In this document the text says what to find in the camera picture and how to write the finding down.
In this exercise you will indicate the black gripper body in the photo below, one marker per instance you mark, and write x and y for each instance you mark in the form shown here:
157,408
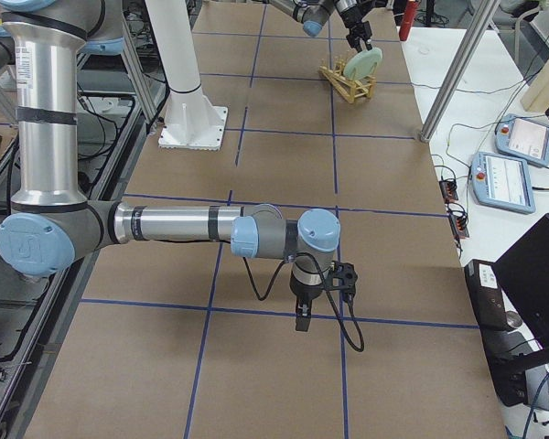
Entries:
301,290
353,18

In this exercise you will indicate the light green plate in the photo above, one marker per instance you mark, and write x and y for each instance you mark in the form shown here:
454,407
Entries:
363,64

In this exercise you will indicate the wooden dish rack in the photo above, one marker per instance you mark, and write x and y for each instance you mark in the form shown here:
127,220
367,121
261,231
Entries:
349,89

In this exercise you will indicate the red bottle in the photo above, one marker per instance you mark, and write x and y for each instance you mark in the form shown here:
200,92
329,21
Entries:
408,19

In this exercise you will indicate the far orange connector block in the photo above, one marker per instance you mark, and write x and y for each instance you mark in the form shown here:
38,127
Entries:
448,185

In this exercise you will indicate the orange connector block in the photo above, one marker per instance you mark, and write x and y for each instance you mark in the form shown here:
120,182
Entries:
448,185
458,218

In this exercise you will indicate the near orange connector block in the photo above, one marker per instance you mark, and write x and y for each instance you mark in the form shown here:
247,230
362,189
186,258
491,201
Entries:
458,218

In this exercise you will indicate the black computer box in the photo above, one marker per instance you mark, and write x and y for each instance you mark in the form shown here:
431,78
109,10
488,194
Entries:
485,296

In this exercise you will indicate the far teach pendant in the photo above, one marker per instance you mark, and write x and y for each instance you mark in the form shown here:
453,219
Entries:
522,137

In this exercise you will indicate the teach pendant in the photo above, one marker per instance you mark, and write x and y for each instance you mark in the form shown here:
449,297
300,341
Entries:
502,182
522,137

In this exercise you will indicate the near teach pendant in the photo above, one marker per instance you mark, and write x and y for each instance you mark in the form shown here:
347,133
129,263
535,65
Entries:
502,182

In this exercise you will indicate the black monitor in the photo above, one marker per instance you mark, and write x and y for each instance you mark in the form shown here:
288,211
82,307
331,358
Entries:
522,272

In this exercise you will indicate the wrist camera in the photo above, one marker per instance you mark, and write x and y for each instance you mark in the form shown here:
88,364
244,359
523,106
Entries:
342,277

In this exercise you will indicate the aluminium frame post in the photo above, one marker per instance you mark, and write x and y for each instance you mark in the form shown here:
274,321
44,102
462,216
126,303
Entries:
459,64

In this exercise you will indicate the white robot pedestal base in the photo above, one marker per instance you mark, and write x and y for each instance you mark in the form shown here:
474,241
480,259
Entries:
191,121

